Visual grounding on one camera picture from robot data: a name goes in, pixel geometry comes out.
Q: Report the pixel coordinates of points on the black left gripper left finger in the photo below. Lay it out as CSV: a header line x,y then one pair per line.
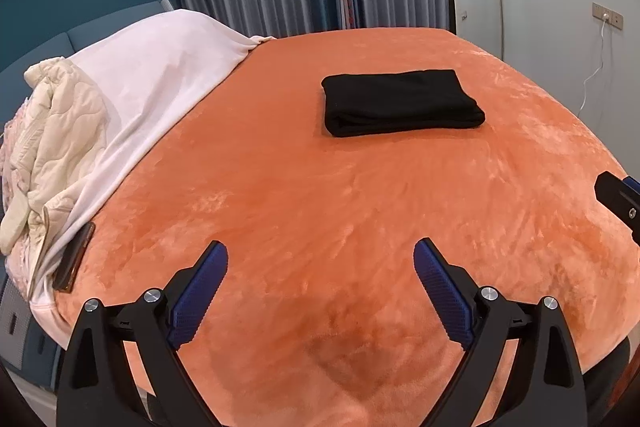
x,y
97,387

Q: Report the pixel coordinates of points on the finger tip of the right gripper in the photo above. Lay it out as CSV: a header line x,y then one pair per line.
x,y
621,197

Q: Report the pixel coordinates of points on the black pants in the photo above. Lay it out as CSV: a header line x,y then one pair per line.
x,y
366,104

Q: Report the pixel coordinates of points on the blue upholstered headboard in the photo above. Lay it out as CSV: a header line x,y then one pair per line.
x,y
26,349

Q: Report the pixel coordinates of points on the dark smartphone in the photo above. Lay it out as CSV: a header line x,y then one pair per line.
x,y
74,252

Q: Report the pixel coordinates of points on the cream quilted comforter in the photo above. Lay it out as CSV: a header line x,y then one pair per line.
x,y
49,148

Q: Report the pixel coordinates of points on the orange plush bed blanket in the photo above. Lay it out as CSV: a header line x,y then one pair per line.
x,y
321,319

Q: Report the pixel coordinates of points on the white bed sheet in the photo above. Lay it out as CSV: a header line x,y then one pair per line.
x,y
147,76

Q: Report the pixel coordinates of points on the wall power outlet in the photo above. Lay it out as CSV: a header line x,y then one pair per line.
x,y
610,17

